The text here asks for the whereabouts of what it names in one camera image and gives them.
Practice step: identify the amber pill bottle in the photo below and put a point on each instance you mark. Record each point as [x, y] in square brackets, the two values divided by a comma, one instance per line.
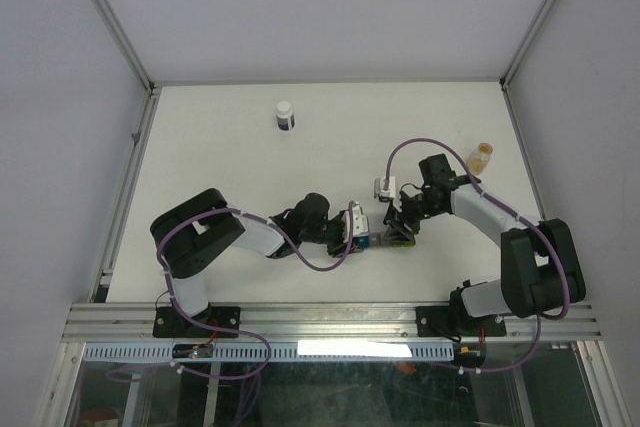
[479, 158]

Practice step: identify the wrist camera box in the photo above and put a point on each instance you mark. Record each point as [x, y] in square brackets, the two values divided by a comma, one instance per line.
[356, 221]
[385, 190]

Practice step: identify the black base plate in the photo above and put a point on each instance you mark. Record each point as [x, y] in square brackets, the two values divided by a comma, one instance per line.
[453, 324]
[220, 321]

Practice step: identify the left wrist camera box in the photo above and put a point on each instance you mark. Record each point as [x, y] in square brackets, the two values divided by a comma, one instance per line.
[356, 221]

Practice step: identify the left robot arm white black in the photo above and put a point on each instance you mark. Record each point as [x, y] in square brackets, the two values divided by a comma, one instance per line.
[189, 237]

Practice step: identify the white blue pill bottle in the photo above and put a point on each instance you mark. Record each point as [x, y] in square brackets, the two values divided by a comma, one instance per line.
[285, 117]

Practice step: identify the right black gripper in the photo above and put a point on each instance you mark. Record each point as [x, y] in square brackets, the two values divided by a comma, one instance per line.
[397, 231]

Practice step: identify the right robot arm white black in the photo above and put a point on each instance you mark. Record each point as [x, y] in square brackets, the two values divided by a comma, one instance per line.
[540, 273]

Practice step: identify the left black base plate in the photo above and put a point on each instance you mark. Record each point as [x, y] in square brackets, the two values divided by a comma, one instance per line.
[220, 321]

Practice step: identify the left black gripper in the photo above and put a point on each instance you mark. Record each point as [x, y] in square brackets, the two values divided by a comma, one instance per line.
[340, 248]

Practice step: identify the white slotted cable duct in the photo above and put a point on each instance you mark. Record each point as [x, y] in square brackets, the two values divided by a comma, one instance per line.
[301, 351]

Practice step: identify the aluminium mounting rail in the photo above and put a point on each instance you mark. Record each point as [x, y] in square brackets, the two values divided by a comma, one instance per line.
[277, 322]

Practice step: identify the multicolour weekly pill organizer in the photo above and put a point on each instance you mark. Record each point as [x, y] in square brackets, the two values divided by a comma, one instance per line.
[380, 240]

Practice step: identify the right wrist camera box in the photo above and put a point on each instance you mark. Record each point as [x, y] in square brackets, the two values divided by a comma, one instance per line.
[385, 190]

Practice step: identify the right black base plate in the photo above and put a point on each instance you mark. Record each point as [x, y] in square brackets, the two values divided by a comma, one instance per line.
[453, 324]

